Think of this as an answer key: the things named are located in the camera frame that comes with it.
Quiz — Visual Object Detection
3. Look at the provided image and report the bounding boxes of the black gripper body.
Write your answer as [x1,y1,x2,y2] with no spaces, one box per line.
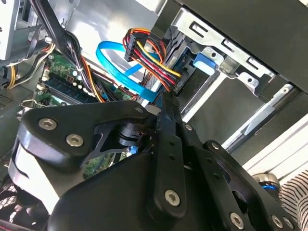
[47,122,299,231]

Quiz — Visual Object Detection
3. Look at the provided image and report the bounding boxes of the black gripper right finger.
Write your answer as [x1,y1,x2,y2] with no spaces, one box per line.
[168,97,299,231]

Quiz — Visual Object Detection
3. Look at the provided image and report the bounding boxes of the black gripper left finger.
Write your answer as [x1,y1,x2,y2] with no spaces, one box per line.
[8,92,188,217]

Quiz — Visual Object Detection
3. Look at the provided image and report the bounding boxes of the hard disk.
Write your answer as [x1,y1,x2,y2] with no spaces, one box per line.
[166,26,218,95]

